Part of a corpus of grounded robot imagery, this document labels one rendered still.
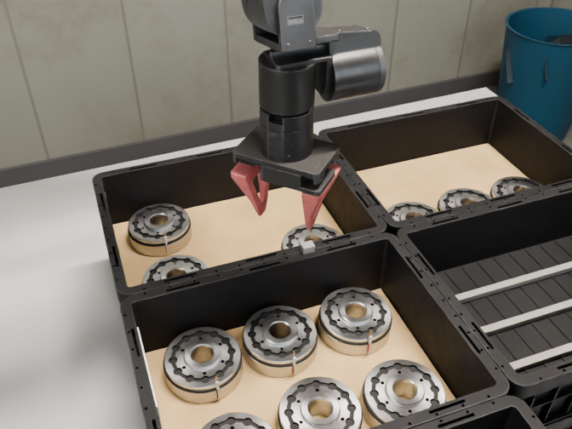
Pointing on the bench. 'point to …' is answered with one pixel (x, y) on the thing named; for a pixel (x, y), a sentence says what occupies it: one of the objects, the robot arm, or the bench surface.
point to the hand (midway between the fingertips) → (285, 214)
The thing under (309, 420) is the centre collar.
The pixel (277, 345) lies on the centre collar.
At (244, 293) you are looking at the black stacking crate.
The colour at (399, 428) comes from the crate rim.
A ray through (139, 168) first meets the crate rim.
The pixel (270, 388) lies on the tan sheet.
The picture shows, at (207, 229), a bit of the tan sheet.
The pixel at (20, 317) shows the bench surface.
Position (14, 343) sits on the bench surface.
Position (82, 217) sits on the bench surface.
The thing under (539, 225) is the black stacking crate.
